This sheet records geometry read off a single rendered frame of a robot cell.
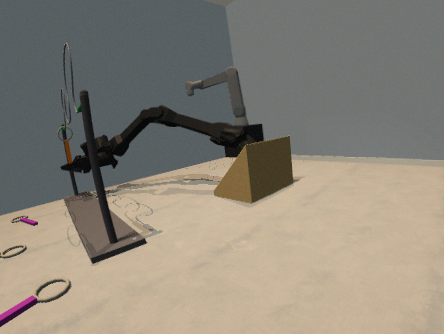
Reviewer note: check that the orange handle with grey tip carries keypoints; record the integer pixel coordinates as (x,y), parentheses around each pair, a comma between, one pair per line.
(66,143)

